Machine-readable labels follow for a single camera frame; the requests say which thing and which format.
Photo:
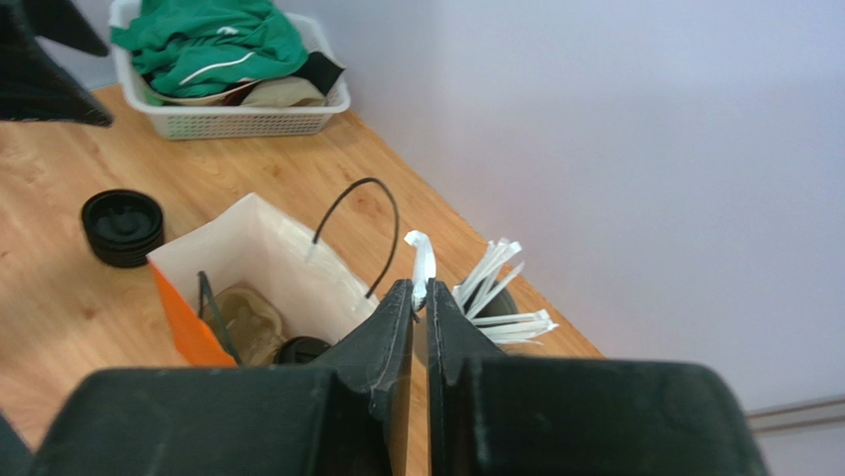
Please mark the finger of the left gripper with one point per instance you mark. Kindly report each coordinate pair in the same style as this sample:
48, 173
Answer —
34, 88

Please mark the single black cup lid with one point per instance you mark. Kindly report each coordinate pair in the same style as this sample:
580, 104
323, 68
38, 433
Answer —
300, 350

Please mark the black cloth in basket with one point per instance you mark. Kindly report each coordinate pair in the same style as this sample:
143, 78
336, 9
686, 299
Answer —
321, 71

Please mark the single white straw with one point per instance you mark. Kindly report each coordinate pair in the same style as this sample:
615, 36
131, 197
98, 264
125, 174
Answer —
424, 267

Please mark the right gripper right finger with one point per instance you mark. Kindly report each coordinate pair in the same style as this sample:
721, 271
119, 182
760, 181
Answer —
495, 414

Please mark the pulp cup carrier tray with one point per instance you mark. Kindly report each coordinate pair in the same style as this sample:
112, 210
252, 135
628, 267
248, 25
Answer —
248, 325

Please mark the wrapped white straws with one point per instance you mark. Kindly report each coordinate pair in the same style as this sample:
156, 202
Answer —
485, 301

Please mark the grey straw holder cup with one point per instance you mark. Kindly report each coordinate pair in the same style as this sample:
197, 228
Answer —
500, 305

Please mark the green jacket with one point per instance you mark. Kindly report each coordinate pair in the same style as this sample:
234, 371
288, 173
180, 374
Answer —
191, 49

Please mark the aluminium frame post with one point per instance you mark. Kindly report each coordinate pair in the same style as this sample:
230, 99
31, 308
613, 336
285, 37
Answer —
803, 415

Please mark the black coffee cup lids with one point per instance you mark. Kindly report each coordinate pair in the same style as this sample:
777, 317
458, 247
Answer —
122, 226

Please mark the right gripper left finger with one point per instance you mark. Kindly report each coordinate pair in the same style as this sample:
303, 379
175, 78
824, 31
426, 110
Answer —
344, 413

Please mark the white plastic basket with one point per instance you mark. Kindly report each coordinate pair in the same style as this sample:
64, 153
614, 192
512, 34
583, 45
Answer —
221, 115

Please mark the orange paper bag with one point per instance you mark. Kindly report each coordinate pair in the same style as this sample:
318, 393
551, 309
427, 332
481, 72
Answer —
254, 244

